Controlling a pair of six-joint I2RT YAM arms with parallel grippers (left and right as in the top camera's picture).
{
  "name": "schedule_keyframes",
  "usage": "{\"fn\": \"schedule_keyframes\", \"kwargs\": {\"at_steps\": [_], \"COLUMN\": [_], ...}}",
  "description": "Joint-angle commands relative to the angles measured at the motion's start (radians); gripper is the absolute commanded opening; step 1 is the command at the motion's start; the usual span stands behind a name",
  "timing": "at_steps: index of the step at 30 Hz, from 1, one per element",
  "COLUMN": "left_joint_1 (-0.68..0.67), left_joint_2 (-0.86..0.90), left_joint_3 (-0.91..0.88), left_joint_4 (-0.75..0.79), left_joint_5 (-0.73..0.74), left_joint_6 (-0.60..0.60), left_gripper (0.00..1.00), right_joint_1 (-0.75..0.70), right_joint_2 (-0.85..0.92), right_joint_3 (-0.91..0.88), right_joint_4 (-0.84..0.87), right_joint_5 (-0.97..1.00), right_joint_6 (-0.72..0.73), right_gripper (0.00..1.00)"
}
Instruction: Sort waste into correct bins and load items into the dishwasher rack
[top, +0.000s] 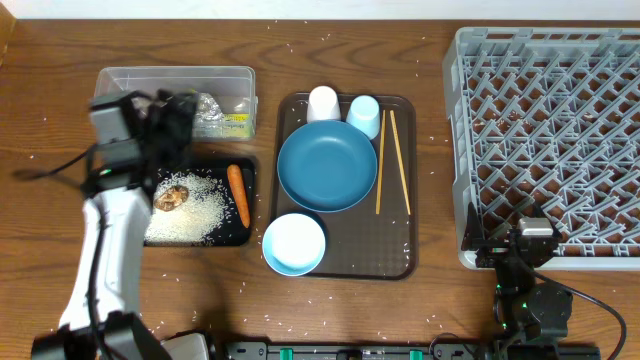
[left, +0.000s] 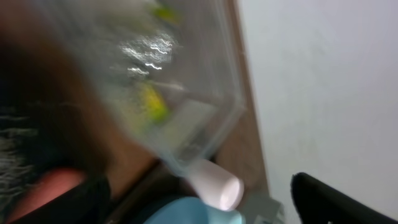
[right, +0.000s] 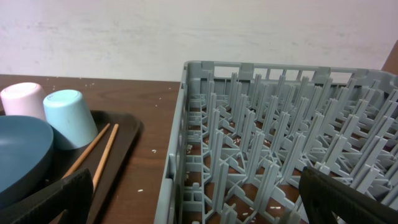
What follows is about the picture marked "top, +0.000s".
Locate wooden chopstick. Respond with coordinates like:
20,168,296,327
389,110,411,216
375,110,386,215

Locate pile of white rice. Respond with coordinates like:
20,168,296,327
145,172,232,245

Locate wooden chopstick left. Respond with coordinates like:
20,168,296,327
375,110,386,215

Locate brown food lump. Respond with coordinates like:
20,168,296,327
154,185,189,212

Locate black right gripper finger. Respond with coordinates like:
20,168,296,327
533,203,562,238
461,202,485,251

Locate dark blue plate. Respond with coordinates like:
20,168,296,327
276,121,378,213

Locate black plastic tray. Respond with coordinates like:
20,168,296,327
144,157,256,247

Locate orange carrot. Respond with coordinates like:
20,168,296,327
227,164,251,228

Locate dark brown serving tray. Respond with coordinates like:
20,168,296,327
271,93,419,280

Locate clear plastic bin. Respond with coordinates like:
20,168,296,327
94,66,258,142

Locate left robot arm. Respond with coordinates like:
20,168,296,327
31,90,211,359

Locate foil wrapper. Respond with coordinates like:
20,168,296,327
193,93,225,138

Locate light blue plastic cup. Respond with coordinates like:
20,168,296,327
346,95,381,140

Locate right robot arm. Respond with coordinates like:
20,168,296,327
461,204,573,359

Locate light blue bowl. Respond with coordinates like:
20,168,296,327
262,213,326,277

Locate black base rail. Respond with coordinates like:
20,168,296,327
223,342,601,360

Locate pink plastic cup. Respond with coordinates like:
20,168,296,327
306,86,341,123

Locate yellow green snack packet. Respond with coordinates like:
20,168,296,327
220,113,255,140

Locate grey dishwasher rack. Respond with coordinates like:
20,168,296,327
443,27,639,271

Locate wooden chopstick right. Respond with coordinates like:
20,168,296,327
389,110,411,216

